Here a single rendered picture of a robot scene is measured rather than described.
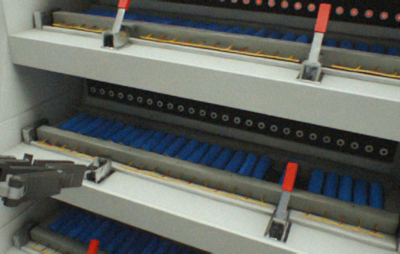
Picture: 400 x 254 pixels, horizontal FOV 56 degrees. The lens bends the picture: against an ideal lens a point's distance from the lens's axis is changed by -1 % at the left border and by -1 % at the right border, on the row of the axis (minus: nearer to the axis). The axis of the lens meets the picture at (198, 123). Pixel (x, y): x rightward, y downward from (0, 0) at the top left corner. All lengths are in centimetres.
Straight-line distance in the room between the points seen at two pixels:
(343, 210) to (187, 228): 20
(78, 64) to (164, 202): 23
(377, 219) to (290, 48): 24
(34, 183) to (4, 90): 29
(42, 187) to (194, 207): 20
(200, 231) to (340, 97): 24
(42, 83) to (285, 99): 44
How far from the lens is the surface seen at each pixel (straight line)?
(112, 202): 55
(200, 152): 60
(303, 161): 60
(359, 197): 56
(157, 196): 53
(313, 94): 44
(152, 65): 50
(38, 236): 75
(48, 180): 42
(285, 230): 48
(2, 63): 66
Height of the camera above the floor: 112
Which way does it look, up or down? 9 degrees down
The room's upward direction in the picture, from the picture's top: 10 degrees clockwise
